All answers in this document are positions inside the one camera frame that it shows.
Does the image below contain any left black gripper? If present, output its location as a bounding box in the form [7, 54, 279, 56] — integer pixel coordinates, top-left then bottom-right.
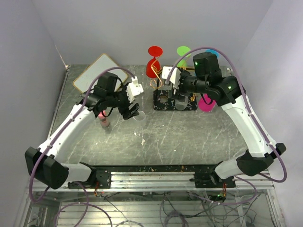
[107, 82, 140, 119]

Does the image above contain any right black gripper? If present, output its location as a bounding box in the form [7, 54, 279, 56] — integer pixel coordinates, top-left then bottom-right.
[168, 70, 209, 101]

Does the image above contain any clear wine glass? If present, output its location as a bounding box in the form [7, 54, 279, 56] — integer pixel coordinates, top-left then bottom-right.
[133, 111, 147, 137]
[175, 96, 188, 111]

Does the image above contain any gold wine glass rack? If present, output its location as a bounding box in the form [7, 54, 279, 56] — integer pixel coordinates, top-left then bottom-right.
[150, 67, 197, 111]

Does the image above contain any magenta plastic wine glass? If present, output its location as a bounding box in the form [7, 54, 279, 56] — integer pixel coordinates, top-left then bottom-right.
[198, 94, 216, 112]

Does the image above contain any red plastic wine glass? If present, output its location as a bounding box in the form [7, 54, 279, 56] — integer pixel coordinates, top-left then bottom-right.
[146, 46, 163, 79]

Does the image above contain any green plastic wine glass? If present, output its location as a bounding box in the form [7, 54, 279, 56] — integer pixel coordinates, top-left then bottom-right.
[176, 46, 192, 69]

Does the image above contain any blue plastic wine glass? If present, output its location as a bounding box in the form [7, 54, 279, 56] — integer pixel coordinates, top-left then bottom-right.
[205, 49, 220, 59]

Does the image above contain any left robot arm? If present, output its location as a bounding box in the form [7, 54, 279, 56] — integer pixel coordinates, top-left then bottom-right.
[25, 72, 143, 189]

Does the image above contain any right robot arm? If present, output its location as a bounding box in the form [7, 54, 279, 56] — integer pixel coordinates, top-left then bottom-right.
[161, 52, 286, 187]

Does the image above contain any pink capped small bottle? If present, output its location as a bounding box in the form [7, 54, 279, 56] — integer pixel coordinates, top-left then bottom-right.
[98, 111, 110, 128]

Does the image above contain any gold framed whiteboard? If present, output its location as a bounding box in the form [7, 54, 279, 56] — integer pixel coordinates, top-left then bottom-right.
[73, 53, 118, 93]

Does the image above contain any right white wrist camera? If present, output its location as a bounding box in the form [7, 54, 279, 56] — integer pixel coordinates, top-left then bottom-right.
[161, 66, 181, 89]

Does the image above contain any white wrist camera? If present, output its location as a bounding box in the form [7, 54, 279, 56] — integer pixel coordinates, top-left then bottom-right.
[126, 77, 144, 103]
[161, 66, 181, 89]

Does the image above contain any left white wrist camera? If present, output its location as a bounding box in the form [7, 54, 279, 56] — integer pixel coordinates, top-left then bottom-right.
[126, 77, 144, 103]

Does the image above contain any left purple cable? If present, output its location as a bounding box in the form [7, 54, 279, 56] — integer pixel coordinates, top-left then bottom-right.
[28, 66, 139, 203]

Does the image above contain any purple cable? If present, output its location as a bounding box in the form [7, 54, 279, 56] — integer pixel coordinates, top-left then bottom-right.
[28, 66, 139, 203]
[164, 46, 288, 206]

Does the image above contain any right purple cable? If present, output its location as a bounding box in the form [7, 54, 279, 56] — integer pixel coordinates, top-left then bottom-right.
[164, 46, 288, 206]

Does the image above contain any aluminium mounting rail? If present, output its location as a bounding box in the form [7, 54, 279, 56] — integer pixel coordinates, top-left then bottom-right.
[30, 171, 275, 192]

